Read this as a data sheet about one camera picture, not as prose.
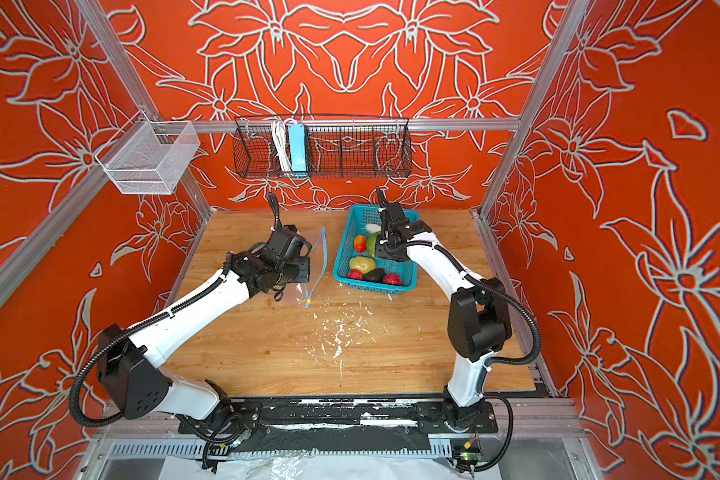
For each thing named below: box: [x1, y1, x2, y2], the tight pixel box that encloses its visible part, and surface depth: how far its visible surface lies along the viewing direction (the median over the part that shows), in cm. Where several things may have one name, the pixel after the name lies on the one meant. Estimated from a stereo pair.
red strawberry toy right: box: [383, 274, 402, 286], surface depth 97 cm
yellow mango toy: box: [349, 256, 376, 274], surface depth 100 cm
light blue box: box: [288, 124, 307, 172], surface depth 91 cm
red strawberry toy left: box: [347, 268, 363, 281], surface depth 97 cm
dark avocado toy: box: [364, 268, 386, 283], surface depth 97 cm
